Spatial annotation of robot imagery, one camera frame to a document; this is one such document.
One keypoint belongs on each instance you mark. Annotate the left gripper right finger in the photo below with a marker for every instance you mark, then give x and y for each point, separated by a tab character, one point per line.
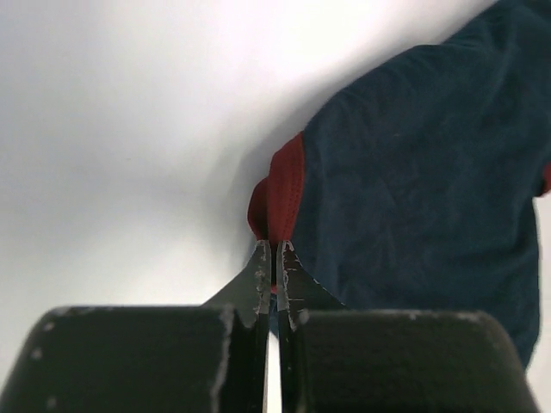
334	359

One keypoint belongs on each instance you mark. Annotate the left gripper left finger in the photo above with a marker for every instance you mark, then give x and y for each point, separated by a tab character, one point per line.
207	358

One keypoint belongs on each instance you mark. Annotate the navy tank top red trim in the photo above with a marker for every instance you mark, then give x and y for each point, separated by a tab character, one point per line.
412	188

